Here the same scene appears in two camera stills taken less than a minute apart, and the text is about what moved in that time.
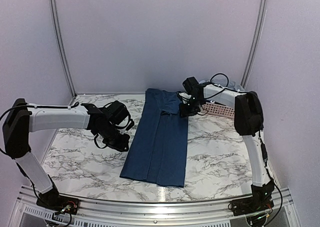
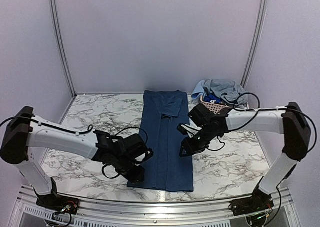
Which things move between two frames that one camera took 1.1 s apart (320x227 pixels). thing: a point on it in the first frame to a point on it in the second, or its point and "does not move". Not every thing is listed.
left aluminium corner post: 73,91 does not move
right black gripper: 184,113 to 191,149
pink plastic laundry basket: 217,109 does not move
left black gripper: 121,146 to 134,178
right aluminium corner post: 258,37 does not move
